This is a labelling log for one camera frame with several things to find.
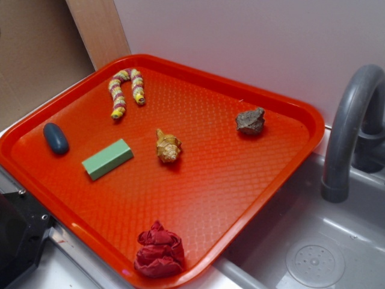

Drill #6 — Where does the dark blue-grey plastic pickle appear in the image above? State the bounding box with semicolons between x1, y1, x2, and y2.
43;123;69;155

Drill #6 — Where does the tan spiral seashell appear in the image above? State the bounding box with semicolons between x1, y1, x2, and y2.
156;129;182;163

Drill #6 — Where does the orange plastic tray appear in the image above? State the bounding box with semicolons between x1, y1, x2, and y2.
1;55;324;288

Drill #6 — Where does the grey rock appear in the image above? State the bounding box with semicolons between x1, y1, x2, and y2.
235;107;265;135

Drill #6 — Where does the green rectangular block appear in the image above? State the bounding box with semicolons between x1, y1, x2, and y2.
82;139;134;181

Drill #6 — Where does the yellow pink toy caterpillar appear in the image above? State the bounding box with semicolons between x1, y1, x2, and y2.
108;68;146;120

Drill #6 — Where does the crumpled red cloth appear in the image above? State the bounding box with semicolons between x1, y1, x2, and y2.
134;221;185;278

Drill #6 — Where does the grey plastic sink basin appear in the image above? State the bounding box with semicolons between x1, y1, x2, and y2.
214;152;385;289

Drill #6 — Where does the light wooden board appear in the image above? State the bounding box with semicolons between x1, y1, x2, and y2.
66;0;131;70

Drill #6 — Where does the grey plastic faucet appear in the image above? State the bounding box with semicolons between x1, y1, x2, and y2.
321;64;384;203

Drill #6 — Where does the brown cardboard panel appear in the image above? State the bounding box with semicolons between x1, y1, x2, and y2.
1;1;94;129

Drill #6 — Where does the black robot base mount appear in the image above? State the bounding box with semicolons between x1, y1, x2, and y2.
1;190;53;288

